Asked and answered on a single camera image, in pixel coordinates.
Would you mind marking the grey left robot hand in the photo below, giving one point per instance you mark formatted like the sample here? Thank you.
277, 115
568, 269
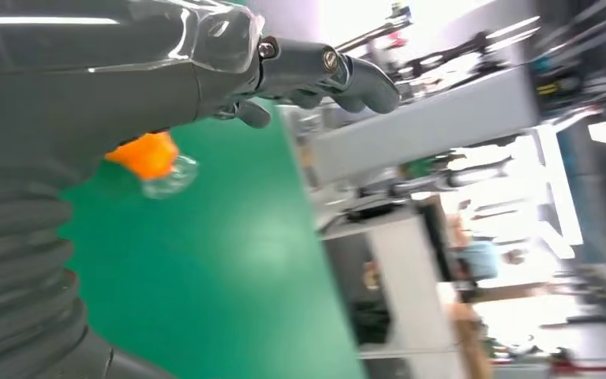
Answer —
99, 78

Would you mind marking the orange plastic bottle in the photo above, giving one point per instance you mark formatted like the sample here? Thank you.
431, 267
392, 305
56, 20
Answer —
149, 157

